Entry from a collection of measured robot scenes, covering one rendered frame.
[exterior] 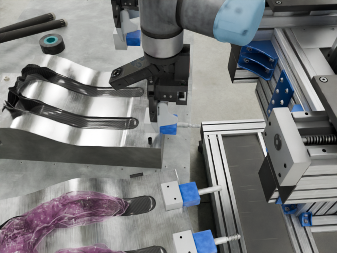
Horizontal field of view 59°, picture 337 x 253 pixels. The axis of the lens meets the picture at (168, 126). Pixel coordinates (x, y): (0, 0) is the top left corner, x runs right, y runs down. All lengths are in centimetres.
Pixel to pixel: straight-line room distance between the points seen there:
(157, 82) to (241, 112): 145
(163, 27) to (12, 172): 54
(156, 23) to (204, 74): 174
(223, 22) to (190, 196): 36
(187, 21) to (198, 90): 164
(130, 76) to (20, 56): 64
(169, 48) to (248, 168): 106
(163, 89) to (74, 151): 28
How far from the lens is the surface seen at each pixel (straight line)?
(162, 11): 47
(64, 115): 77
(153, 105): 60
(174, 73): 58
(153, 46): 52
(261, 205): 142
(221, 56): 240
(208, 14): 44
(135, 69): 59
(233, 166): 148
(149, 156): 71
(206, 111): 196
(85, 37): 118
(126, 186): 67
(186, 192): 65
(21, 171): 83
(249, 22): 43
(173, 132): 70
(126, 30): 86
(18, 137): 77
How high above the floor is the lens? 145
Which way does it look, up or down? 51 degrees down
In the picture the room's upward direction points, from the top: straight up
